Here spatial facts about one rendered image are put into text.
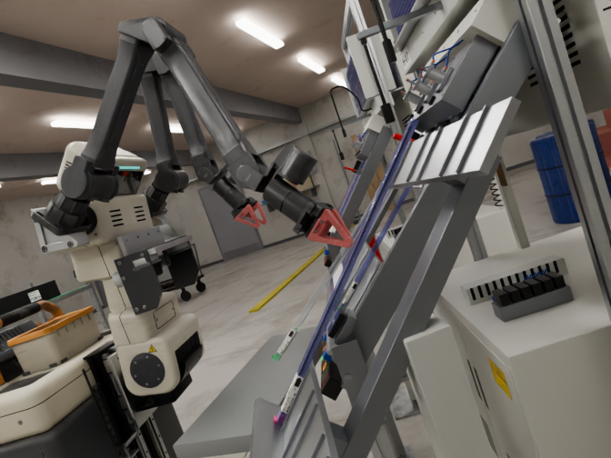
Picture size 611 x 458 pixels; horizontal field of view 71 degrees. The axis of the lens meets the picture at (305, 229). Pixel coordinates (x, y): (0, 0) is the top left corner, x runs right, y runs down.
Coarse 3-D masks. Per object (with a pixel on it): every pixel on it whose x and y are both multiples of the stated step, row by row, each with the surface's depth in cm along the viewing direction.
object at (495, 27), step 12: (480, 0) 82; (492, 0) 77; (504, 0) 77; (480, 12) 77; (492, 12) 77; (504, 12) 77; (468, 24) 81; (480, 24) 77; (492, 24) 77; (504, 24) 77; (456, 36) 89; (468, 36) 82; (492, 36) 78; (504, 36) 78; (444, 48) 101; (456, 48) 89
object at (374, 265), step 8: (368, 248) 111; (360, 256) 119; (376, 256) 101; (360, 264) 112; (368, 264) 101; (376, 264) 92; (352, 272) 119; (368, 272) 97; (376, 272) 89; (352, 280) 112; (360, 280) 101; (368, 280) 92; (344, 288) 119; (360, 288) 97; (344, 296) 112; (352, 296) 101; (360, 296) 92; (336, 304) 113; (344, 304) 102; (352, 304) 97
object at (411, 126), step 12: (408, 132) 64; (396, 156) 64; (396, 168) 64; (384, 180) 64; (384, 192) 64; (372, 204) 65; (372, 216) 64; (360, 240) 64; (348, 264) 64; (348, 276) 65; (336, 288) 65; (336, 300) 65; (324, 312) 66; (324, 324) 65; (312, 348) 65; (300, 372) 65; (276, 420) 65
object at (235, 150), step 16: (144, 32) 91; (160, 32) 89; (160, 48) 90; (176, 48) 91; (176, 64) 91; (192, 64) 91; (176, 80) 92; (192, 80) 90; (208, 80) 93; (192, 96) 90; (208, 96) 89; (208, 112) 89; (224, 112) 89; (208, 128) 89; (224, 128) 88; (224, 144) 88; (240, 144) 86; (224, 160) 87; (240, 160) 86; (256, 160) 90
